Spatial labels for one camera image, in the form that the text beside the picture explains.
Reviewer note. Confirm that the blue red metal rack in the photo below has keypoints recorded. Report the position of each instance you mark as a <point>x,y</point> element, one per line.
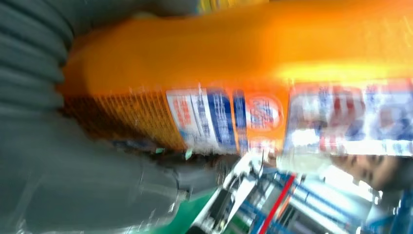
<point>280,200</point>

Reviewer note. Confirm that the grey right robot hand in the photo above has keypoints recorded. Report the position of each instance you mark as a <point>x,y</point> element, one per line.
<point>80,187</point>

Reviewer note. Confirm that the person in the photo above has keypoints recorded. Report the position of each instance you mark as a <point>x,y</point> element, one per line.
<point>371,171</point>

